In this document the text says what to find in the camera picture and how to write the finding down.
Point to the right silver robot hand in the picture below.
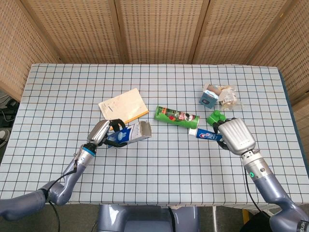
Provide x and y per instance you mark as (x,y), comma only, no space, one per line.
(237,136)

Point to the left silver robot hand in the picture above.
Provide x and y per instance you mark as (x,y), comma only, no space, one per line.
(99,131)

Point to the blue white toothpaste tube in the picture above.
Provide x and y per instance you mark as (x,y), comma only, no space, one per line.
(205,134)

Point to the blue white toothpaste box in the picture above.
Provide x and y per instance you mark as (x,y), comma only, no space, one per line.
(136,131)

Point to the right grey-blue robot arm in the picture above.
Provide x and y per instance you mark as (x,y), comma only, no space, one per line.
(268,188)

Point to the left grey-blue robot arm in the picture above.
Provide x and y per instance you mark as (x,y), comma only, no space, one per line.
(72,169)

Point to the green toy building block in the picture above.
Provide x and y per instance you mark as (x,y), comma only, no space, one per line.
(214,117)

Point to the cream notebook with yellow spine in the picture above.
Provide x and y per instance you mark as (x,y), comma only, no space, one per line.
(123,106)

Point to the clear bag of snacks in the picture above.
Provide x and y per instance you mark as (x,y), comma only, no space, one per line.
(228,96)

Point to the small light blue carton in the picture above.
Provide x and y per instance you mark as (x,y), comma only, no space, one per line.
(207,99)

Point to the green chips can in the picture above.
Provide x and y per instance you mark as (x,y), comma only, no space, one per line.
(176,117)

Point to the blue checkered tablecloth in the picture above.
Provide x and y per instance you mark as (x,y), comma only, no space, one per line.
(154,169)

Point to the black round object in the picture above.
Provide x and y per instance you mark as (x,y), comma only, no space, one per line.
(256,223)

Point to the grey-blue robot torso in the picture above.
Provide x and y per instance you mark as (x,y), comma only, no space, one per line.
(144,218)

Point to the woven bamboo folding screen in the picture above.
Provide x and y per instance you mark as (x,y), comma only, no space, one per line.
(157,29)

